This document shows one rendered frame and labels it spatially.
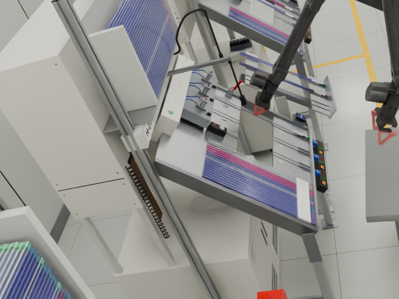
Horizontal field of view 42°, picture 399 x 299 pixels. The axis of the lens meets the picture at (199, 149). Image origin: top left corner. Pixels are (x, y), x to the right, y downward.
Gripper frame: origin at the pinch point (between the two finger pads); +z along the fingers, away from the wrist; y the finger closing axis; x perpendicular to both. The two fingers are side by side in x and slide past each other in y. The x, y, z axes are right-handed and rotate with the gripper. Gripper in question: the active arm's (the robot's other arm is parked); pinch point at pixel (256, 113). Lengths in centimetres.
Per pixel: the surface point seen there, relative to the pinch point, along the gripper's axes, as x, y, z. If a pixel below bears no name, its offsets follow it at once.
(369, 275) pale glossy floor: 87, 30, 48
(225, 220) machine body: 3, 37, 38
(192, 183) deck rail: -24, 60, 0
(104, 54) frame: -71, 49, -33
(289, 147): 18.6, 12.6, 2.5
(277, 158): 12.2, 24.3, 1.8
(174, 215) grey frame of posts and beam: -26, 64, 16
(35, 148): -84, 60, 10
